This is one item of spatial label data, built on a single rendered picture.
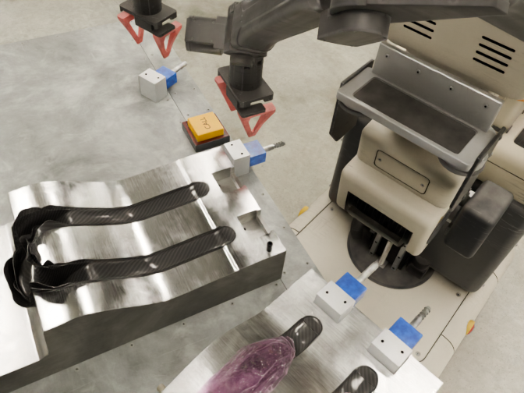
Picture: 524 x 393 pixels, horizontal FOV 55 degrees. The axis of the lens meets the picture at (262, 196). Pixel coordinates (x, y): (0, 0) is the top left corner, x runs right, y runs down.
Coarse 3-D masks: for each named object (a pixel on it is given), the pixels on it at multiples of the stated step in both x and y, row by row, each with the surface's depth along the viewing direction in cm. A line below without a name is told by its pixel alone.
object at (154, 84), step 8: (184, 64) 121; (144, 72) 114; (152, 72) 114; (160, 72) 117; (168, 72) 117; (176, 72) 120; (144, 80) 113; (152, 80) 112; (160, 80) 113; (168, 80) 116; (176, 80) 119; (144, 88) 115; (152, 88) 113; (160, 88) 114; (152, 96) 115; (160, 96) 116
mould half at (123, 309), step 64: (64, 192) 82; (128, 192) 88; (0, 256) 81; (64, 256) 73; (128, 256) 78; (256, 256) 81; (0, 320) 74; (64, 320) 67; (128, 320) 74; (0, 384) 71
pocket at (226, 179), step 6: (228, 168) 93; (234, 168) 93; (216, 174) 92; (222, 174) 93; (228, 174) 94; (234, 174) 94; (216, 180) 93; (222, 180) 94; (228, 180) 94; (234, 180) 93; (222, 186) 93; (228, 186) 93; (234, 186) 93; (240, 186) 92; (222, 192) 92
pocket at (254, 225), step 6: (240, 216) 86; (246, 216) 87; (252, 216) 88; (258, 216) 88; (240, 222) 87; (246, 222) 88; (252, 222) 88; (258, 222) 88; (264, 222) 87; (246, 228) 87; (252, 228) 87; (258, 228) 87; (264, 228) 86; (252, 234) 87; (258, 234) 87; (264, 234) 87
